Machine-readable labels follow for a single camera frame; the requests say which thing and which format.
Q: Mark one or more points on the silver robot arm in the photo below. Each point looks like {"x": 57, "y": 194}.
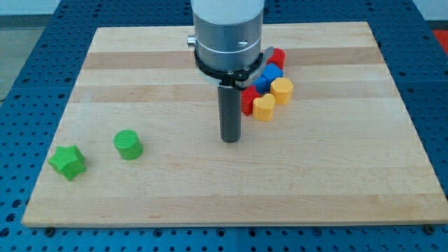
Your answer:
{"x": 228, "y": 36}

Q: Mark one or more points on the dark grey cylindrical pointer rod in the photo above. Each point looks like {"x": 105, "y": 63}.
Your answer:
{"x": 229, "y": 104}

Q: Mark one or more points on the red block near rod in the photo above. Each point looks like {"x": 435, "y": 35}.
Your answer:
{"x": 247, "y": 97}

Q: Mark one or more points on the yellow heart block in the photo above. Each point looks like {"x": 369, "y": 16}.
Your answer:
{"x": 263, "y": 107}

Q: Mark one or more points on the blue block front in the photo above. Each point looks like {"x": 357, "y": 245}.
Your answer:
{"x": 261, "y": 84}

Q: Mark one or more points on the blue block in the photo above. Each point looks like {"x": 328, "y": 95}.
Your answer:
{"x": 271, "y": 72}
{"x": 261, "y": 84}

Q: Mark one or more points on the yellow octagon block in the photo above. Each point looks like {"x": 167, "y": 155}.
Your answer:
{"x": 282, "y": 89}

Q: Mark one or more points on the blue block rear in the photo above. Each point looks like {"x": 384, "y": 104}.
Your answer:
{"x": 271, "y": 72}

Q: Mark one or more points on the red cylinder block rear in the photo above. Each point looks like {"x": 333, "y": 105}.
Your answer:
{"x": 278, "y": 58}

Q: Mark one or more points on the green cylinder block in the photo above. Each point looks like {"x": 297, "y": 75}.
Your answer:
{"x": 127, "y": 144}

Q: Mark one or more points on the wooden board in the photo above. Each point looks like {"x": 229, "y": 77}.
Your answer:
{"x": 343, "y": 151}

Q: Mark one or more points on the green star block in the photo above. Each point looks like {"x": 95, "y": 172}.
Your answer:
{"x": 68, "y": 161}

